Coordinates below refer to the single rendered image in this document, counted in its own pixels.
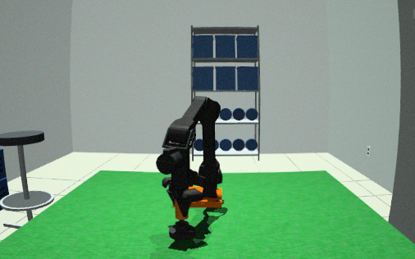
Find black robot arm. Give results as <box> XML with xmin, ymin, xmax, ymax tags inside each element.
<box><xmin>156</xmin><ymin>96</ymin><xmax>223</xmax><ymax>198</ymax></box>

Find orange knob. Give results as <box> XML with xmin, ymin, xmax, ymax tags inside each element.
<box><xmin>175</xmin><ymin>199</ymin><xmax>189</xmax><ymax>220</ymax></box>

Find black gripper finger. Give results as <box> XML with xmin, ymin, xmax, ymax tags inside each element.
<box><xmin>166</xmin><ymin>189</ymin><xmax>179</xmax><ymax>206</ymax></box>
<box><xmin>176</xmin><ymin>198</ymin><xmax>192</xmax><ymax>217</ymax></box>

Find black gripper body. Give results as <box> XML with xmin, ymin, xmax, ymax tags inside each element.
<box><xmin>162</xmin><ymin>167</ymin><xmax>203</xmax><ymax>203</ymax></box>

